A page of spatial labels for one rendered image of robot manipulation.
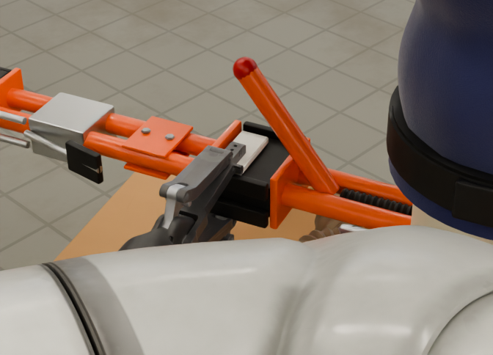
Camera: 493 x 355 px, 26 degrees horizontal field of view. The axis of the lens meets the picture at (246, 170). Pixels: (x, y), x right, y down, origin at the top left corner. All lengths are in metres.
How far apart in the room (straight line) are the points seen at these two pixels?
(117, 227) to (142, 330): 1.80
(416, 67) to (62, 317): 0.63
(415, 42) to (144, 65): 2.86
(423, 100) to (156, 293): 0.61
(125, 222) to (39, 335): 1.81
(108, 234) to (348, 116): 1.52
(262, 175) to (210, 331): 0.79
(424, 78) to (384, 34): 3.05
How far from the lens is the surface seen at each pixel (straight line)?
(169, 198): 0.93
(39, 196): 3.07
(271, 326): 0.24
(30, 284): 0.26
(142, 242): 0.92
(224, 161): 0.99
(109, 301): 0.25
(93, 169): 1.08
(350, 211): 1.00
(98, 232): 2.03
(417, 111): 0.86
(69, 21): 4.00
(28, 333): 0.24
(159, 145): 1.08
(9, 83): 1.21
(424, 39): 0.84
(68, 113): 1.14
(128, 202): 2.10
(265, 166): 1.04
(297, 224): 1.20
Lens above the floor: 1.79
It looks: 35 degrees down
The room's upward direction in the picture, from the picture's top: straight up
